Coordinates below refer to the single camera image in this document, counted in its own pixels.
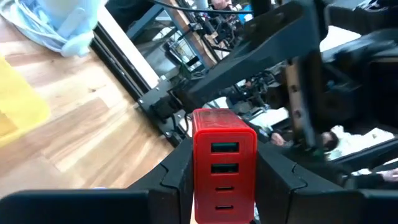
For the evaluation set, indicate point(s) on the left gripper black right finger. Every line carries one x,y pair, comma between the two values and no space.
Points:
311,208

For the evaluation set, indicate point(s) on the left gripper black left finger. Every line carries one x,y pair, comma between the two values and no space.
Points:
93,208

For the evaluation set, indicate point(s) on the red multi-port charger block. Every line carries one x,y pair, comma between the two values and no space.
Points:
224,130

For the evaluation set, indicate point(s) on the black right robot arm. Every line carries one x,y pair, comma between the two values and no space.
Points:
280,34

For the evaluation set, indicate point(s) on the person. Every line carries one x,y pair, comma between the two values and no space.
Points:
221,3
357,143

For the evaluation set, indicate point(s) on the translucent yellow plastic bin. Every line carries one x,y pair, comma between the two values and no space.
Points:
21,105

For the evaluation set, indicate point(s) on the brown wooden desk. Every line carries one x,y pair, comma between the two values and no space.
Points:
192,34

